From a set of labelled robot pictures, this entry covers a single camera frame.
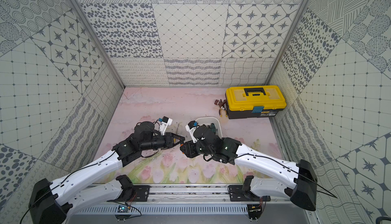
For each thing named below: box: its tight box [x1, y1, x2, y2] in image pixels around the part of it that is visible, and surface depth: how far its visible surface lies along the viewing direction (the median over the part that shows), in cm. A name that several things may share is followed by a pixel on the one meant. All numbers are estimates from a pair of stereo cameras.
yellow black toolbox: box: [225, 85, 288, 120], surface depth 94 cm
